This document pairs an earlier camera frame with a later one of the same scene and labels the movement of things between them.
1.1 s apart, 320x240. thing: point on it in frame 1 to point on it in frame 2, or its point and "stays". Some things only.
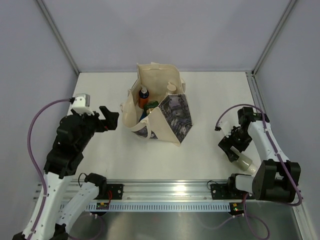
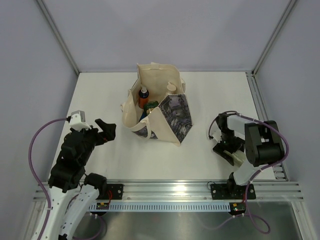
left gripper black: [111, 118] to [108, 130]
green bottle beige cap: [244, 161] stays
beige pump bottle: [171, 88] stays
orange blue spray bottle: [143, 97] stays
